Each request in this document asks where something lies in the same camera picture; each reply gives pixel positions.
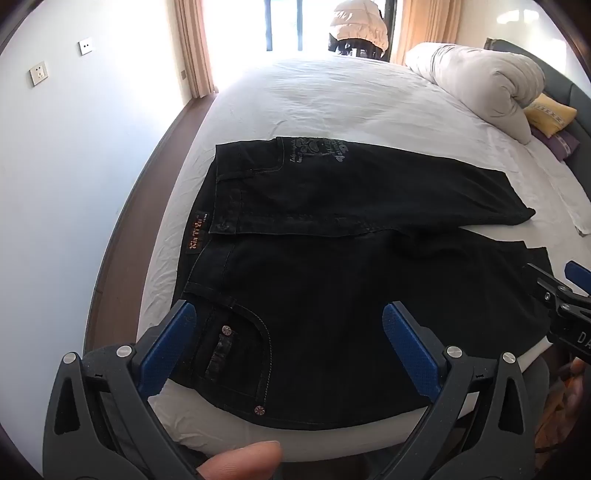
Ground beige puffer jacket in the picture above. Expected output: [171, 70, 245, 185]
[329, 0, 389, 52]

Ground dark chair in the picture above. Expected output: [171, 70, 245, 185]
[328, 33, 386, 61]

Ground purple pillow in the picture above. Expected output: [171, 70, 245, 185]
[531, 124, 581, 162]

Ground rolled white duvet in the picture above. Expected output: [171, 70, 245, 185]
[405, 41, 546, 145]

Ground black denim pants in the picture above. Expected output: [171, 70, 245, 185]
[168, 136, 555, 423]

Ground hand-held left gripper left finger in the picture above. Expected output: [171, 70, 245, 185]
[44, 300, 204, 480]

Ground yellow patterned pillow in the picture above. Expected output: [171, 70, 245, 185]
[524, 93, 579, 138]

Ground grey padded headboard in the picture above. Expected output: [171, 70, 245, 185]
[484, 38, 591, 204]

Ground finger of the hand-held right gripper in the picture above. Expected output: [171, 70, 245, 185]
[564, 261, 591, 296]
[526, 263, 575, 303]

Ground bed with white sheet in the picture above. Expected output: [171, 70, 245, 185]
[83, 58, 591, 462]

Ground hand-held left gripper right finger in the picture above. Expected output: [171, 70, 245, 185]
[382, 301, 539, 480]

